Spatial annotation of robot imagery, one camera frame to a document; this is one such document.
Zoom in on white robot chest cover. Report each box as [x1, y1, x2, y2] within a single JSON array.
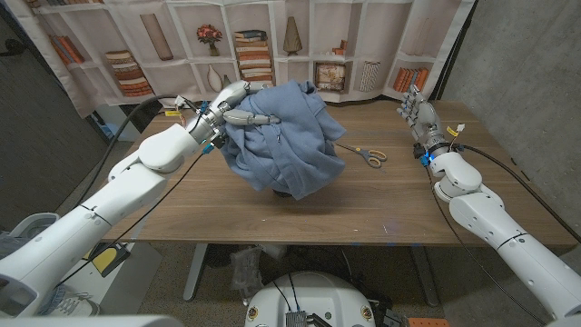
[[0, 314, 185, 327]]

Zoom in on grey metal table leg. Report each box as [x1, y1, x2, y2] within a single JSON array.
[[410, 244, 440, 308], [182, 243, 209, 302]]

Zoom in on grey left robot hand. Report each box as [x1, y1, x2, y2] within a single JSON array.
[[185, 79, 282, 149]]

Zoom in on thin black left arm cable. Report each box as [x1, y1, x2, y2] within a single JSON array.
[[54, 149, 208, 290]]

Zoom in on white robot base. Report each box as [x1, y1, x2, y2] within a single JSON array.
[[243, 271, 378, 327]]

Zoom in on printed bookshelf backdrop cloth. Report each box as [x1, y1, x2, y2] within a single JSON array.
[[4, 0, 477, 119]]

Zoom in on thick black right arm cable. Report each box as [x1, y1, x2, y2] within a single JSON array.
[[457, 144, 581, 244]]

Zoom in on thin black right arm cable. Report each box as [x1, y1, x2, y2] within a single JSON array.
[[427, 168, 547, 327]]

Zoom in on white cabinet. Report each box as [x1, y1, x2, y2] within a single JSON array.
[[93, 104, 146, 143]]

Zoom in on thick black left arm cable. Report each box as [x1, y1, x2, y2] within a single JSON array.
[[72, 94, 201, 210]]

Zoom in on clear plastic bag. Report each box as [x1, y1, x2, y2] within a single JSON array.
[[229, 247, 265, 292]]

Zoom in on orange box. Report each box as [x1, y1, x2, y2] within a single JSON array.
[[408, 317, 453, 327]]

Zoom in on blue hoodie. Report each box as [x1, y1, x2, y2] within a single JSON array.
[[218, 79, 349, 202]]

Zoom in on black door handle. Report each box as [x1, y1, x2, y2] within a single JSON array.
[[0, 38, 26, 58]]

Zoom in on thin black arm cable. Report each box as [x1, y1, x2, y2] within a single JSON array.
[[427, 168, 547, 327], [54, 149, 208, 290]]

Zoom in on white grey round bin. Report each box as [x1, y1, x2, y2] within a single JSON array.
[[0, 212, 63, 255]]

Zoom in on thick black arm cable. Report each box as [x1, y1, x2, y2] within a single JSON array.
[[457, 144, 581, 244], [72, 94, 201, 210]]

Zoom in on scissors with yellow grey handles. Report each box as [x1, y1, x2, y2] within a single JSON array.
[[338, 143, 389, 170]]

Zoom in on grey white sneaker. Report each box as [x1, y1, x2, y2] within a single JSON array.
[[38, 285, 101, 318]]

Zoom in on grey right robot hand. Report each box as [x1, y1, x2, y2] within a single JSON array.
[[396, 84, 450, 158]]

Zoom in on yellow black foot pedal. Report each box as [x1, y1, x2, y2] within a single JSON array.
[[85, 243, 131, 278]]

